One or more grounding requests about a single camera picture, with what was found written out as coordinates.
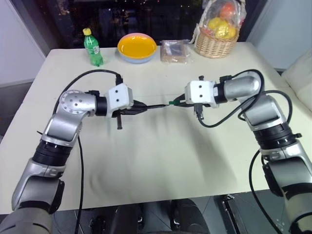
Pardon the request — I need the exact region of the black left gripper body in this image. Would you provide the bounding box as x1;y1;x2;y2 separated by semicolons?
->
111;98;141;130

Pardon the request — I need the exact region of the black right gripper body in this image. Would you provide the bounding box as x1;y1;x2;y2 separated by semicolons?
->
182;94;212;121

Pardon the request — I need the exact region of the light blue bowl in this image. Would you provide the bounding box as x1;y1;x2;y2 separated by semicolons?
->
117;50;157;65

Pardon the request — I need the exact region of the brown packet in clear plastic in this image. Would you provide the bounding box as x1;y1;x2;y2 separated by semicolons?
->
159;39;191;65

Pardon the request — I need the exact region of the yellow bowl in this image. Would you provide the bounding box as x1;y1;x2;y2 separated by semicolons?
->
117;34;157;59

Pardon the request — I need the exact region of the wicker basket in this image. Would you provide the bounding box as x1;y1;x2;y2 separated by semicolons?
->
194;26;240;59

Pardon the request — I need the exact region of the green plastic soda bottle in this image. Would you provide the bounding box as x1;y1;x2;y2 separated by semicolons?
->
82;27;104;67

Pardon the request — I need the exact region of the yellow fruit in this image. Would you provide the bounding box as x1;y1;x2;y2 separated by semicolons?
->
207;17;229;32
214;25;237;40

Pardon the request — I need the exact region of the dark rounded shape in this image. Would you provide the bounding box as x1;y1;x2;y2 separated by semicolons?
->
89;201;145;234
169;197;208;234

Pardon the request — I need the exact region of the orange fruit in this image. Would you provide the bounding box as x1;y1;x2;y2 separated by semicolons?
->
220;1;238;18

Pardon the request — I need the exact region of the white sofa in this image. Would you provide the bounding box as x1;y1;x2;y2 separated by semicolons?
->
281;50;312;104

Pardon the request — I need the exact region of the black case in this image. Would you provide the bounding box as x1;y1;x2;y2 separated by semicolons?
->
220;189;294;234

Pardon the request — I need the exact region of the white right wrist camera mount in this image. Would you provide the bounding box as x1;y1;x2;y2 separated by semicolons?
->
184;79;219;108

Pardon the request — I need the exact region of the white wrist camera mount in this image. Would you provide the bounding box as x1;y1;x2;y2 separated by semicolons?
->
104;83;135;116
184;79;219;108

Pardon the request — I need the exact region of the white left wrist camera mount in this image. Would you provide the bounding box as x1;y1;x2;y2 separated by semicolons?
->
104;83;135;116

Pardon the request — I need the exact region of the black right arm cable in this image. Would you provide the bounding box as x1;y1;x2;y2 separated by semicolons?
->
195;69;293;234

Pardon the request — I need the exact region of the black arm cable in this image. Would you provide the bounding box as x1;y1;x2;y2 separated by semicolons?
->
55;69;125;234
195;69;293;234

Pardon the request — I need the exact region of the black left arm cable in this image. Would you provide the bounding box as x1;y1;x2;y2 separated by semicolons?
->
55;69;125;234

